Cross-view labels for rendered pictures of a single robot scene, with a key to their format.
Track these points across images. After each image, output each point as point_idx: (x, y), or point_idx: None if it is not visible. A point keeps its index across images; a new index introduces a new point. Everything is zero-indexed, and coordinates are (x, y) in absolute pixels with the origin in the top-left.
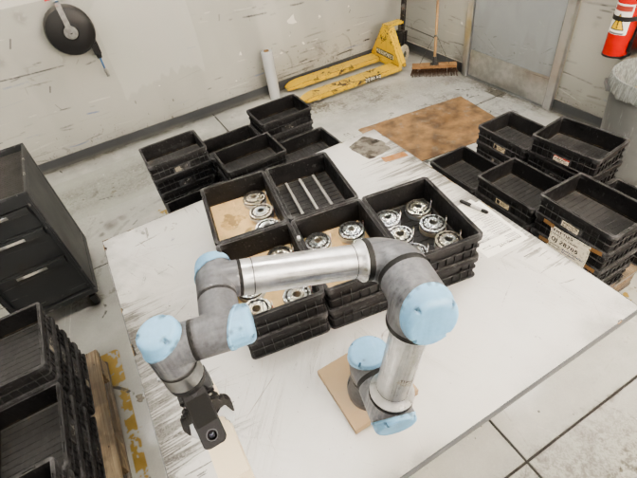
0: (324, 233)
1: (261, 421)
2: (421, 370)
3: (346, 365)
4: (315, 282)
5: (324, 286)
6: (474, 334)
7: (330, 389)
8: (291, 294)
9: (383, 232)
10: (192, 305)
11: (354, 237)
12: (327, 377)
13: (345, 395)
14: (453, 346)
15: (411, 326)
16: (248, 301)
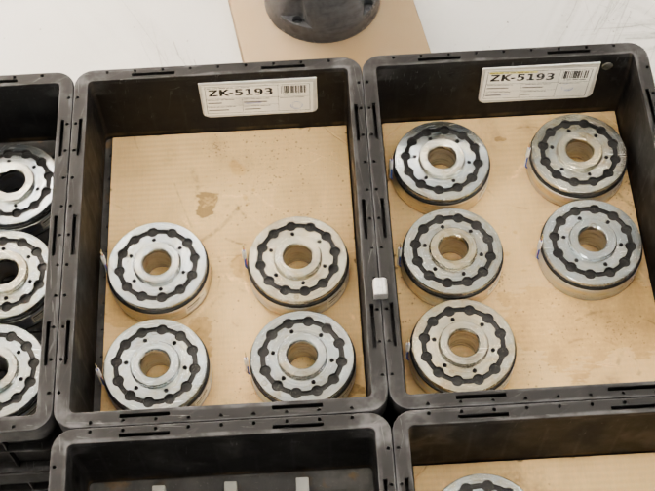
0: (263, 383)
1: (598, 27)
2: (185, 21)
3: (359, 59)
4: None
5: (357, 74)
6: (7, 57)
7: (418, 22)
8: (459, 159)
9: (75, 207)
10: None
11: (166, 320)
12: (416, 48)
13: (388, 0)
14: (76, 47)
15: None
16: (602, 187)
